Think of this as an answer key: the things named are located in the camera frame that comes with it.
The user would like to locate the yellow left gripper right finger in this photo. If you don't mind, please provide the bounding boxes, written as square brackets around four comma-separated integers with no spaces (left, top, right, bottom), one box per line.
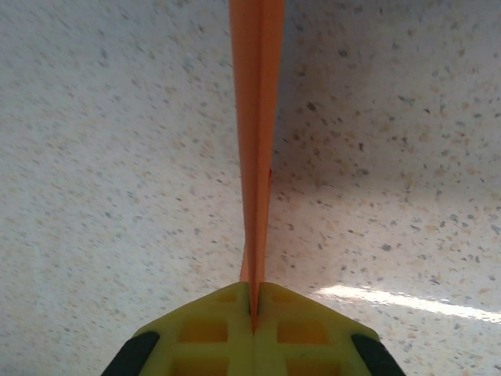
[254,280,406,376]

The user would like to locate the orange paper sheet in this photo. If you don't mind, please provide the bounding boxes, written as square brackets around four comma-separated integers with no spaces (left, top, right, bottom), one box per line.
[228,0,289,334]

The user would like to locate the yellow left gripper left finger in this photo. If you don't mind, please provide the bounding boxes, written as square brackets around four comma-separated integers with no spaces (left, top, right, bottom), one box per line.
[103,281,255,376]

